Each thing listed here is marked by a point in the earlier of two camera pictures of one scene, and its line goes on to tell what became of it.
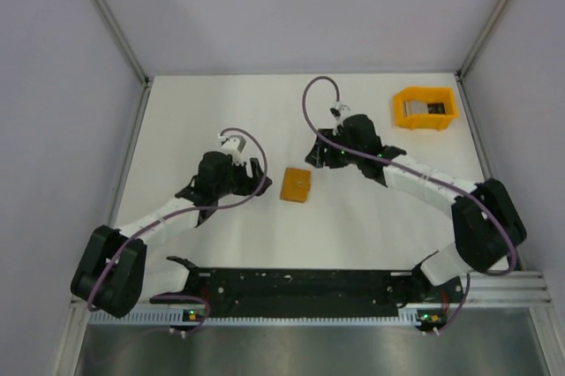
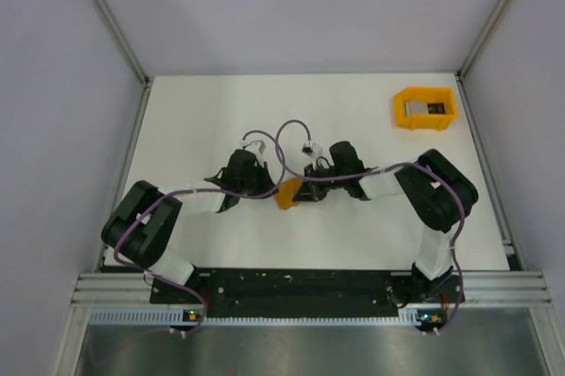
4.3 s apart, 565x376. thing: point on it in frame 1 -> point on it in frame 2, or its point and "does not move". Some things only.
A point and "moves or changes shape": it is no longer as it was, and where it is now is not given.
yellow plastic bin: [430, 94] does not move
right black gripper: [320, 158] -> [310, 192]
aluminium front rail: [510, 288] does not move
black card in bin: [437, 108] does not move
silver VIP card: [415, 108] does not move
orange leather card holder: [296, 183] moves or changes shape
